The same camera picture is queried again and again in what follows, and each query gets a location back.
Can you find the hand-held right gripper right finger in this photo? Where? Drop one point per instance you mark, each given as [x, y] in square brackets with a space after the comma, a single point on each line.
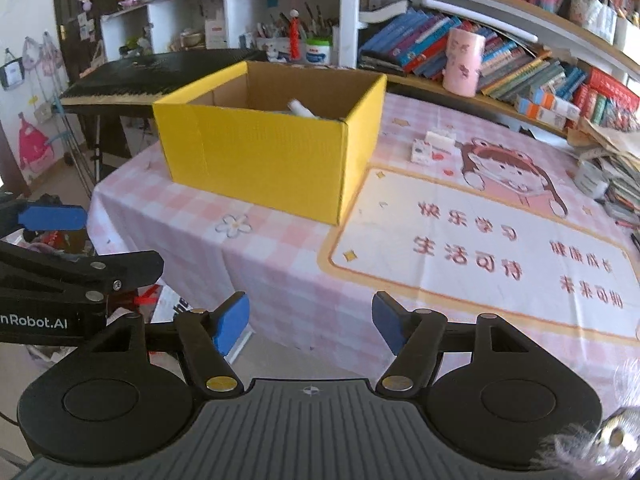
[390, 320]

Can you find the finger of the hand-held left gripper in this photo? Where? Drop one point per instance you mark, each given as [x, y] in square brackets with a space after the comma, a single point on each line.
[55, 217]
[125, 267]

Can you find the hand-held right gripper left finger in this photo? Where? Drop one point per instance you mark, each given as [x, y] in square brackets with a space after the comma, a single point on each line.
[231, 322]

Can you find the yellow cardboard box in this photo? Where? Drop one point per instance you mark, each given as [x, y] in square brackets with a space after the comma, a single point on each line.
[260, 160]

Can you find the small white-capped spray bottle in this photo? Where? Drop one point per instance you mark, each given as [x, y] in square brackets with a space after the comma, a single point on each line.
[300, 108]

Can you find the pink checkered cloth desktop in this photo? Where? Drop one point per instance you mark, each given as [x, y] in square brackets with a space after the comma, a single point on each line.
[200, 260]

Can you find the pink backpack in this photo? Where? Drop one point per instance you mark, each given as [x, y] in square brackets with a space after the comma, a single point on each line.
[35, 145]

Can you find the black keyboard stand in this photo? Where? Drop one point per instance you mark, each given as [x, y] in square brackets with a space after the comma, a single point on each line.
[95, 150]

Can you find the printed cartoon desk mat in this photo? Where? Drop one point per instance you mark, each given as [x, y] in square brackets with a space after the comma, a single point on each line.
[475, 285]

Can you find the white charger plug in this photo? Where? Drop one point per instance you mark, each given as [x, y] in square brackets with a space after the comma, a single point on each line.
[421, 152]

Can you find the black electronic keyboard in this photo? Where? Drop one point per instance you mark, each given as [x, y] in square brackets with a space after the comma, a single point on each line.
[150, 72]

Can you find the white rectangular adapter block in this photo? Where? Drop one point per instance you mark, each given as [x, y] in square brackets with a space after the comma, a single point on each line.
[440, 139]

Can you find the grey furry toy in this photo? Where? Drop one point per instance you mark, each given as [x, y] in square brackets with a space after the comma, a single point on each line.
[590, 445]

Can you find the orange white small box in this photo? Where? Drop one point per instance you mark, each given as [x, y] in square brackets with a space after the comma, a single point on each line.
[557, 102]
[540, 112]

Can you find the pink cylindrical pen holder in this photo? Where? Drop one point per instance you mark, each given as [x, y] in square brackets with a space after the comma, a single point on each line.
[462, 62]

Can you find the pile of papers and books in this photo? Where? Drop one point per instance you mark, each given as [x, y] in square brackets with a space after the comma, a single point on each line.
[620, 170]

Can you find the row of colourful books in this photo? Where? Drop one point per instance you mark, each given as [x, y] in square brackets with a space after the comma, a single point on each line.
[415, 45]

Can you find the white jar green lid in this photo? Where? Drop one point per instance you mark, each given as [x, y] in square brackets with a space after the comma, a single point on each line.
[319, 52]

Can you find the red hanging ornament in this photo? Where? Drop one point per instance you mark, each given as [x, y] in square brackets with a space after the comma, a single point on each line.
[295, 35]

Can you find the white bookshelf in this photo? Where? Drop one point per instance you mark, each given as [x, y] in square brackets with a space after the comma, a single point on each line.
[348, 10]

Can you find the red boxed book set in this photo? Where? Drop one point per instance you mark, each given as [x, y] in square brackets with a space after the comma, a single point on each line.
[610, 92]

